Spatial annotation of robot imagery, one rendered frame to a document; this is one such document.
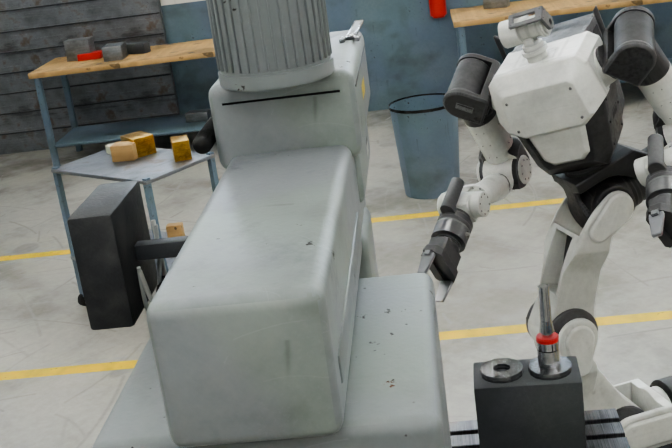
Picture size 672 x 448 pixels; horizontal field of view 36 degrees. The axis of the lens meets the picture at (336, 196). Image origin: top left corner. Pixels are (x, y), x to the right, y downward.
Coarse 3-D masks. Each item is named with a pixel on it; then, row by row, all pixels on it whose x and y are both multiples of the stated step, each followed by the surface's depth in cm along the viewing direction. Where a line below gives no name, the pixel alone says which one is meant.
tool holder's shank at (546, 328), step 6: (540, 288) 213; (546, 288) 212; (540, 294) 213; (546, 294) 213; (540, 300) 214; (546, 300) 213; (540, 306) 214; (546, 306) 213; (540, 312) 215; (546, 312) 214; (540, 318) 215; (546, 318) 214; (540, 324) 216; (546, 324) 215; (552, 324) 215; (540, 330) 216; (546, 330) 215; (552, 330) 215; (546, 336) 216
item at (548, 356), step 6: (558, 342) 216; (540, 348) 216; (546, 348) 215; (552, 348) 215; (558, 348) 216; (540, 354) 217; (546, 354) 216; (552, 354) 216; (558, 354) 216; (540, 360) 217; (546, 360) 216; (552, 360) 216; (558, 360) 217; (540, 366) 218; (546, 366) 217; (552, 366) 216; (558, 366) 217
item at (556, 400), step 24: (504, 360) 223; (528, 360) 224; (576, 360) 222; (480, 384) 217; (504, 384) 216; (528, 384) 215; (552, 384) 214; (576, 384) 213; (480, 408) 217; (504, 408) 216; (528, 408) 216; (552, 408) 215; (576, 408) 215; (480, 432) 219; (504, 432) 218; (528, 432) 218; (552, 432) 217; (576, 432) 216
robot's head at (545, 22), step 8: (536, 8) 243; (544, 8) 243; (512, 16) 246; (520, 16) 245; (536, 16) 242; (544, 16) 242; (512, 24) 245; (520, 24) 244; (544, 24) 243; (552, 24) 245; (544, 32) 244
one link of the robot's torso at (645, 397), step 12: (624, 384) 295; (636, 384) 294; (636, 396) 294; (648, 396) 288; (660, 396) 286; (648, 408) 289; (660, 408) 280; (624, 420) 278; (636, 420) 278; (648, 420) 278; (660, 420) 279; (636, 432) 278; (648, 432) 279; (660, 432) 280; (636, 444) 279; (648, 444) 280; (660, 444) 282
